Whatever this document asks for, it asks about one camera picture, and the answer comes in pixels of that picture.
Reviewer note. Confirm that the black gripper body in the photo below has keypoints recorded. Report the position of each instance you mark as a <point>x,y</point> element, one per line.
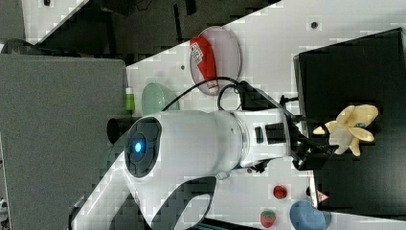
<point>299,145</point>

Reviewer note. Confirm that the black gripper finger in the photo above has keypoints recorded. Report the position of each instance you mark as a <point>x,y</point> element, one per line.
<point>318,149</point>
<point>310,121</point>

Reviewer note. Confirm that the peeled yellow toy banana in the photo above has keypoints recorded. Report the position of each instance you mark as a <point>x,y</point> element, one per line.
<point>349,128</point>

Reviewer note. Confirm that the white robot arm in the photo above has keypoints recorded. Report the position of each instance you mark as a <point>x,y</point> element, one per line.
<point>170,161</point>

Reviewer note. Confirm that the black microwave oven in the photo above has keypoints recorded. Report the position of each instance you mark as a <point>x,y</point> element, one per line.
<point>366,70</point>

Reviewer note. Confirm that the blue plastic cup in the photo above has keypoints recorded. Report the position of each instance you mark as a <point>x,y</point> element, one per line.
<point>304,217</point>

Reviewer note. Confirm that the red strawberry toy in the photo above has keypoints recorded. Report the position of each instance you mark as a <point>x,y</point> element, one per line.
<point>267,218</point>

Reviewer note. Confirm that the grey round plate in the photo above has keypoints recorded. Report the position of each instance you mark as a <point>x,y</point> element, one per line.
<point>227,58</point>

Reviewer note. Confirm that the red ketchup bottle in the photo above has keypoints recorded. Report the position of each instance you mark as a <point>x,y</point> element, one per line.
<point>203,55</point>

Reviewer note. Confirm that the green perforated colander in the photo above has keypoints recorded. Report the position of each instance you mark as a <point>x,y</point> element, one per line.
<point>156,97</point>

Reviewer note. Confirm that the black cylindrical cup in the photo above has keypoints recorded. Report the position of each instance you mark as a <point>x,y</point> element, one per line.
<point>117,129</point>

